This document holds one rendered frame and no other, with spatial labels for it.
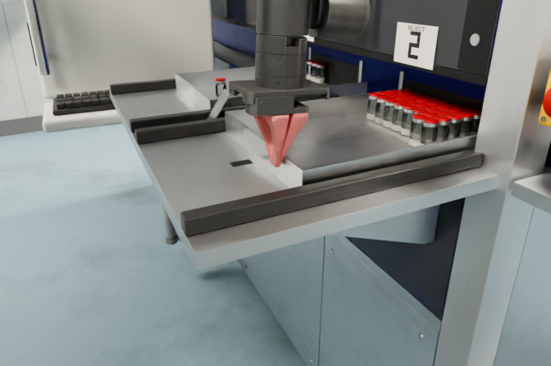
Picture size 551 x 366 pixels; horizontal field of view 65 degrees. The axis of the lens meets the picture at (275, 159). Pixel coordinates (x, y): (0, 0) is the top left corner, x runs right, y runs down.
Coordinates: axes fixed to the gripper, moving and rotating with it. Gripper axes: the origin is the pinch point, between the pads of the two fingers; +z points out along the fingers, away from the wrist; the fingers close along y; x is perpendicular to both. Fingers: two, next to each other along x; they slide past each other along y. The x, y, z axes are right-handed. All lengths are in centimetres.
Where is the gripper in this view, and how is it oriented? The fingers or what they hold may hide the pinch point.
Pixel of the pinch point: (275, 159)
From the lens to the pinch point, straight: 52.8
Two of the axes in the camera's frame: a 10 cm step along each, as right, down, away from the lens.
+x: -4.4, -3.3, 8.3
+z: -0.5, 9.4, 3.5
